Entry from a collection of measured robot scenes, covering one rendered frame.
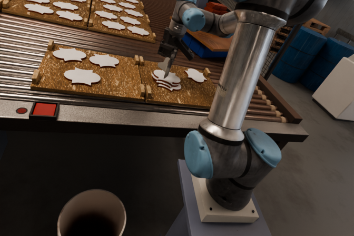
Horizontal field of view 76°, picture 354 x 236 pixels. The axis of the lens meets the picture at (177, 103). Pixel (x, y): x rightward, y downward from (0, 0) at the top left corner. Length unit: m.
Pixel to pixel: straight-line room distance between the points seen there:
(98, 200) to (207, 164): 0.93
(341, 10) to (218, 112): 8.15
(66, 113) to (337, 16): 8.25
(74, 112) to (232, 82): 0.56
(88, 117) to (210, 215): 0.51
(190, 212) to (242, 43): 0.50
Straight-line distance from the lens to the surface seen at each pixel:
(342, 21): 8.79
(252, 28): 0.52
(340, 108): 4.41
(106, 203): 1.38
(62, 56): 1.12
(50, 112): 0.84
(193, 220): 0.74
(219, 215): 0.74
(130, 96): 0.94
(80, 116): 0.85
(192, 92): 1.10
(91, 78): 0.99
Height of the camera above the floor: 1.49
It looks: 34 degrees down
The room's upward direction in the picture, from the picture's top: 22 degrees clockwise
